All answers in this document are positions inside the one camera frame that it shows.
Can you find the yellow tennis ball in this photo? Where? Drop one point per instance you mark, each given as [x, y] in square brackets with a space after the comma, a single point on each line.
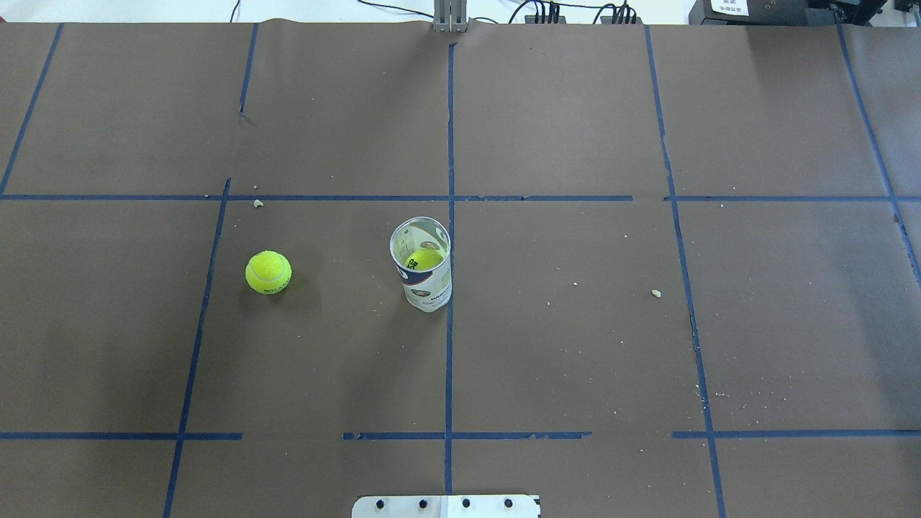
[424, 259]
[268, 272]

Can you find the yellow tennis ball in can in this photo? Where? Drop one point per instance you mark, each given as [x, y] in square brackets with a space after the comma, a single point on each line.
[424, 259]

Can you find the clear tennis ball can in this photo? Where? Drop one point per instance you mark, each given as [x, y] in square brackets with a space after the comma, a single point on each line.
[427, 290]

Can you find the brown paper table cover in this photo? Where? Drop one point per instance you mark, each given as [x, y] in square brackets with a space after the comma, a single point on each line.
[685, 269]

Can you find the black computer box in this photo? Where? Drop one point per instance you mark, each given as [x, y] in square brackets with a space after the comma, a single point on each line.
[783, 13]

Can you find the aluminium frame post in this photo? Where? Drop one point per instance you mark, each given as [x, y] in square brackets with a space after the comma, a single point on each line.
[450, 16]

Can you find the white mounting base plate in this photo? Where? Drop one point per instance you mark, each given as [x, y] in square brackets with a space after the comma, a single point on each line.
[472, 505]

